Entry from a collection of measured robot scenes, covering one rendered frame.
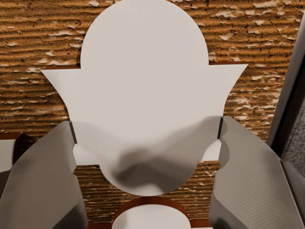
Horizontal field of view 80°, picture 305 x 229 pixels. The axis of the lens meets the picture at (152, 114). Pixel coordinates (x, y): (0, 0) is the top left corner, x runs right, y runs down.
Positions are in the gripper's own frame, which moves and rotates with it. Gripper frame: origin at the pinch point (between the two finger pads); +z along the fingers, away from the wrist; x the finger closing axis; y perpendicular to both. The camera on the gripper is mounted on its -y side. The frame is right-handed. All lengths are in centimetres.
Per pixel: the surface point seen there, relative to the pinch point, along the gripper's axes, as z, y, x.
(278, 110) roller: 2.3, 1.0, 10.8
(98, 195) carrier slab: 0.4, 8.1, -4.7
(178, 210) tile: -0.5, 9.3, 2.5
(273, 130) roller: 2.3, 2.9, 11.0
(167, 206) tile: -0.5, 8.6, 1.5
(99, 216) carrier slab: 0.3, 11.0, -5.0
